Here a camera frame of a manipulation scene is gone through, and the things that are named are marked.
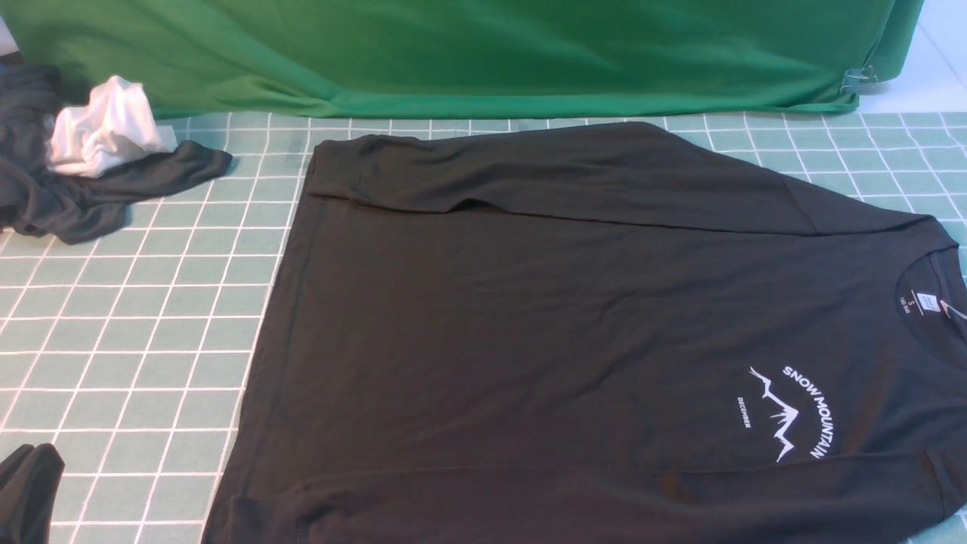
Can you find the crumpled white garment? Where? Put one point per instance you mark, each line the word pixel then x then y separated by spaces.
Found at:
pixel 117 126

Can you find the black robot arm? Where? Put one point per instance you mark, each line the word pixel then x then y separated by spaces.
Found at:
pixel 30 477

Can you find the gray long-sleeved shirt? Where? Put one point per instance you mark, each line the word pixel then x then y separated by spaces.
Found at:
pixel 596 334

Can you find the crumpled dark gray garment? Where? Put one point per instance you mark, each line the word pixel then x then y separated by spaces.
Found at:
pixel 37 202

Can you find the metal binder clip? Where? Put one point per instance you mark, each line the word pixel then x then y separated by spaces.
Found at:
pixel 858 80

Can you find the green backdrop cloth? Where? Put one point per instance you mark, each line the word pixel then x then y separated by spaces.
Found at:
pixel 470 59

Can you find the checkered green tablecloth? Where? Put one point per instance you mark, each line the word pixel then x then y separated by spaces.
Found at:
pixel 130 353

